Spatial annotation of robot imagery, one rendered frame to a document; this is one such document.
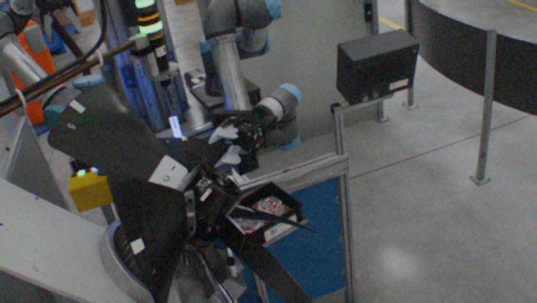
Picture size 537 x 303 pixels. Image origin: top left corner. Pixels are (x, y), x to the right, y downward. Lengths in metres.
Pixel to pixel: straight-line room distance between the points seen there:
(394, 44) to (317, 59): 1.64
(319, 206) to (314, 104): 1.58
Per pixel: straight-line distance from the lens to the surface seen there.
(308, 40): 3.05
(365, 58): 1.45
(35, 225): 0.99
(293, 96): 1.33
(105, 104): 1.01
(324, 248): 1.89
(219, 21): 1.33
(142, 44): 0.89
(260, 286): 1.61
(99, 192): 1.44
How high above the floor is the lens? 1.78
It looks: 30 degrees down
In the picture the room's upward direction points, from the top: 10 degrees counter-clockwise
